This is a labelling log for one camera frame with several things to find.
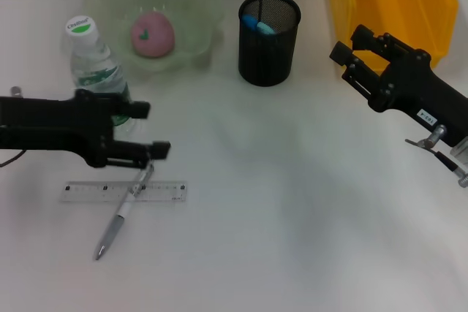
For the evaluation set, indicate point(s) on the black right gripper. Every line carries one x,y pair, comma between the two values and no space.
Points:
413,85

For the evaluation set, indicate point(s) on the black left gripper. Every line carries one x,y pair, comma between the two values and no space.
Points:
55,125

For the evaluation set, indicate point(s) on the clear green-label water bottle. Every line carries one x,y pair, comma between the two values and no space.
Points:
97,67

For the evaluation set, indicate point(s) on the transparent plastic ruler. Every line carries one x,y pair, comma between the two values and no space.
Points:
87,191

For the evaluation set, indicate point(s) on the blue scissors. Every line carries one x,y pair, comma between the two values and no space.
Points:
261,27

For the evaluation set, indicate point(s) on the pink toy peach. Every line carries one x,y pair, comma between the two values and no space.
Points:
153,36

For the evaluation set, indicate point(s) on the grey white ballpoint pen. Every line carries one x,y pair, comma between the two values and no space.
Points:
117,220

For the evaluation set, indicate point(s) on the black mesh pen holder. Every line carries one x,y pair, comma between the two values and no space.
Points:
268,60

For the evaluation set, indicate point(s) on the translucent green fruit bowl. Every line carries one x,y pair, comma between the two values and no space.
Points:
194,23

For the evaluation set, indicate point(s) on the yellow plastic bin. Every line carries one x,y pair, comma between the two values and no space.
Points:
402,1

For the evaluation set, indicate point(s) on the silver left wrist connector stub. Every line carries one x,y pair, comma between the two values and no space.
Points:
16,91

